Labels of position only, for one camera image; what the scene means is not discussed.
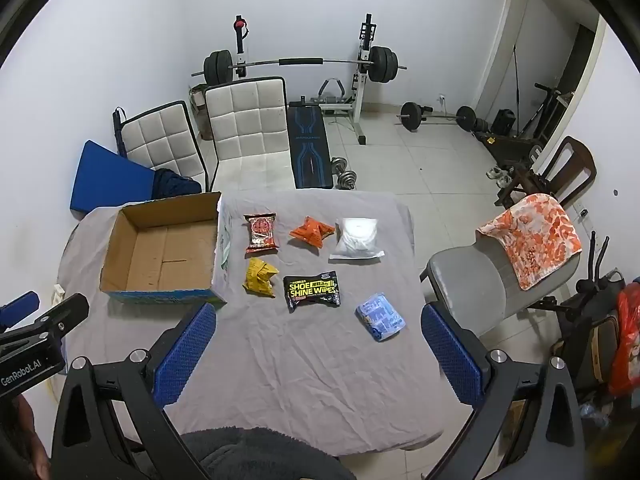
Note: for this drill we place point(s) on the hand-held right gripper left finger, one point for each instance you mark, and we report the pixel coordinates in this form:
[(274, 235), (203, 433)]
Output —
[(185, 355)]

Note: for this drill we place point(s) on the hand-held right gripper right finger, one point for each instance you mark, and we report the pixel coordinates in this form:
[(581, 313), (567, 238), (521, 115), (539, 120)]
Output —
[(452, 355)]

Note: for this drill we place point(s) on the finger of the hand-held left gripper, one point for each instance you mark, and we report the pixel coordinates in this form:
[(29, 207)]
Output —
[(55, 316), (20, 306)]

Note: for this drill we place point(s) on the blue tissue packet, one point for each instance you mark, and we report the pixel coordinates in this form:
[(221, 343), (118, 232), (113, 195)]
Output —
[(380, 316)]

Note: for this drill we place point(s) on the yellow snack packet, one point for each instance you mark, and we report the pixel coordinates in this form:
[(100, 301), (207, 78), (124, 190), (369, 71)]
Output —
[(260, 277)]

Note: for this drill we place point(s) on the cardboard box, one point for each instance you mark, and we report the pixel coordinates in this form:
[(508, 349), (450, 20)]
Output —
[(160, 250)]

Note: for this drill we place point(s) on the black wipes packet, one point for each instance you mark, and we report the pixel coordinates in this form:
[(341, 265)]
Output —
[(311, 291)]

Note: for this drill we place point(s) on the red floral wipes packet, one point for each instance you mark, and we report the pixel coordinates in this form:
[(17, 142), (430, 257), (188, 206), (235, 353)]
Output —
[(261, 232)]

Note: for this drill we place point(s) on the white soft packet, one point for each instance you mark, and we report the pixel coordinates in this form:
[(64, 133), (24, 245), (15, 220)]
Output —
[(356, 237)]

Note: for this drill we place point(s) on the orange snack packet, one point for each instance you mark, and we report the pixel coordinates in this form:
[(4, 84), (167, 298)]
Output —
[(311, 231)]

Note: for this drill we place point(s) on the grey office chair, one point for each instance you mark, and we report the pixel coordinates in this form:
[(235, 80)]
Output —
[(465, 275)]

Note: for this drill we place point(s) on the dark fleece clothing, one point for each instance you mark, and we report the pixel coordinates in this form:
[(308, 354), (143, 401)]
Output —
[(250, 455)]

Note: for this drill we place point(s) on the blue foam mat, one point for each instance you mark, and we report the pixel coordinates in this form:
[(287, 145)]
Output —
[(105, 180)]

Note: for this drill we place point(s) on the orange floral towel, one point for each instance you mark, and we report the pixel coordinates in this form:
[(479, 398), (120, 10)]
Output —
[(540, 235)]

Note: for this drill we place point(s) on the black exercise machine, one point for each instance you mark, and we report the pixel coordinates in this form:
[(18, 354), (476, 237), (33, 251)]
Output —
[(592, 305)]

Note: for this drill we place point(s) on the dark blue cloth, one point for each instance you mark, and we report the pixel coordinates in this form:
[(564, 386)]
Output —
[(172, 185)]

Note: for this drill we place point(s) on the red plastic bag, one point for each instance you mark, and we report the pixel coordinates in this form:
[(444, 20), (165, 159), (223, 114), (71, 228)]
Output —
[(627, 335)]

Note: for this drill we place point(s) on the pair of shoes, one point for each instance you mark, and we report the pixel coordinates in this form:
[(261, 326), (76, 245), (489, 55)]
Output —
[(498, 175)]

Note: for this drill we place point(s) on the black folded umbrella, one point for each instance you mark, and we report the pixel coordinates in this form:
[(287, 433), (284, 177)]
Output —
[(118, 130)]

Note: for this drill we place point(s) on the small white padded chair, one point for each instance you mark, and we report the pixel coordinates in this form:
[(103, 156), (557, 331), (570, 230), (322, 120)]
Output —
[(160, 140)]

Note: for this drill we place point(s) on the metal dumbbell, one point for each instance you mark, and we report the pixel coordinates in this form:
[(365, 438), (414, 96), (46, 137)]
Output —
[(347, 179), (339, 163)]

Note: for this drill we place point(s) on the dark wooden chair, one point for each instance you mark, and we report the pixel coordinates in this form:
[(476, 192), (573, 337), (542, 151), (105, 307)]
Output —
[(575, 160)]

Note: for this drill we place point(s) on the large white padded chair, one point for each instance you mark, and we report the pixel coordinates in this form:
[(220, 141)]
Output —
[(245, 125)]

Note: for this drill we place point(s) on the black speaker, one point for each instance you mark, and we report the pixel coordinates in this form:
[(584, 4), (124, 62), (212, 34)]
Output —
[(501, 121)]

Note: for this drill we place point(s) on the black weight bench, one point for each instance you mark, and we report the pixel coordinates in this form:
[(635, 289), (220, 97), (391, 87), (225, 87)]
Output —
[(307, 150)]

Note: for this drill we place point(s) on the brown cardboard carton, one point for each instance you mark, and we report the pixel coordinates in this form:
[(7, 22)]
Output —
[(199, 112)]

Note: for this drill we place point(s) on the small barbell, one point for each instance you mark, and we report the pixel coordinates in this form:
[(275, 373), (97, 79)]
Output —
[(414, 115)]

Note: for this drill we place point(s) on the white barbell rack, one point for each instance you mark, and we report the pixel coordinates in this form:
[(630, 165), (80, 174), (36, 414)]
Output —
[(361, 90)]

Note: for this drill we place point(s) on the barbell with black plates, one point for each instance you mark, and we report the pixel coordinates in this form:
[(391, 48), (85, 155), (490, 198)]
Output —
[(300, 61)]

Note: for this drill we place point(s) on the white door frame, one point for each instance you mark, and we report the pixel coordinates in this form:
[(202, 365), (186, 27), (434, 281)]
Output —
[(503, 35)]

